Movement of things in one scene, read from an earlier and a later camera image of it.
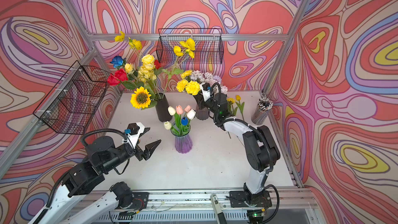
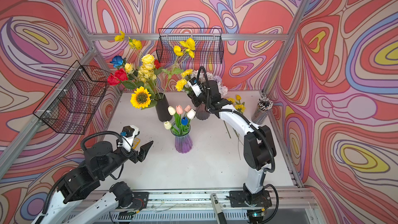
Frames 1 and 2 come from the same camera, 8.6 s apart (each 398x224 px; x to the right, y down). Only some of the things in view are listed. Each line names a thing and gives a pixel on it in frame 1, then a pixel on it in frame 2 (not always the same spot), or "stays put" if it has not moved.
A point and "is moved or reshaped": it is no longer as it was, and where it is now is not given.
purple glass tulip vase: (181, 129) stays put
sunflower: (141, 99) stays put
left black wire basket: (72, 105) stays put
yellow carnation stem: (193, 87) is moved or reshaped
